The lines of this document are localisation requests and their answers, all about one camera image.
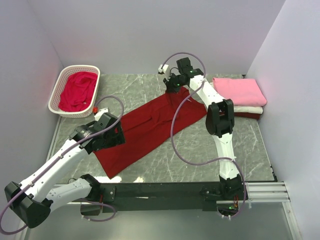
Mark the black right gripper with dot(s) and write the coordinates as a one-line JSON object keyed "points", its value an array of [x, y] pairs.
{"points": [[168, 86]]}

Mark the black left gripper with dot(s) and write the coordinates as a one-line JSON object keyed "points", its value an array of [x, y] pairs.
{"points": [[118, 138]]}

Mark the dark red t shirt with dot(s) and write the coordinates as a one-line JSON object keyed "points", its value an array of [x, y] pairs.
{"points": [[147, 127]]}

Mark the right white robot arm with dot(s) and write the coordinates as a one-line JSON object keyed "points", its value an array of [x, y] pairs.
{"points": [[219, 122]]}

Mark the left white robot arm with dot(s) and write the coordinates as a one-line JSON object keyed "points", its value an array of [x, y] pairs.
{"points": [[34, 198]]}

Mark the crimson t shirt in basket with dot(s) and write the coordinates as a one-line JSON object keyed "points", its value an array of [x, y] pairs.
{"points": [[78, 91]]}

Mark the folded pink t shirt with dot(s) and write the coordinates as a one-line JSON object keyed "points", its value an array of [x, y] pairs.
{"points": [[243, 91]]}

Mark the white plastic laundry basket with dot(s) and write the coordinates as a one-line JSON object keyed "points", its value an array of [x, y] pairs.
{"points": [[59, 86]]}

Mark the folded white t shirt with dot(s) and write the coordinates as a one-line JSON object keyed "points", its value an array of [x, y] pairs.
{"points": [[248, 109]]}

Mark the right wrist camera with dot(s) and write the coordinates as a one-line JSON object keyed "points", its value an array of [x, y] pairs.
{"points": [[164, 69]]}

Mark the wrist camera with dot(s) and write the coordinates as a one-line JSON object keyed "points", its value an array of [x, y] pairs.
{"points": [[164, 69], [98, 112]]}

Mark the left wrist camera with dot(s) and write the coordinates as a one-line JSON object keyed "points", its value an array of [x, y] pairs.
{"points": [[98, 112]]}

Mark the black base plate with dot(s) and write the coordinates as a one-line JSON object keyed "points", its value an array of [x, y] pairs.
{"points": [[166, 196]]}

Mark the aluminium rail frame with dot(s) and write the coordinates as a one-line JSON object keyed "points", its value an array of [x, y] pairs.
{"points": [[257, 192]]}

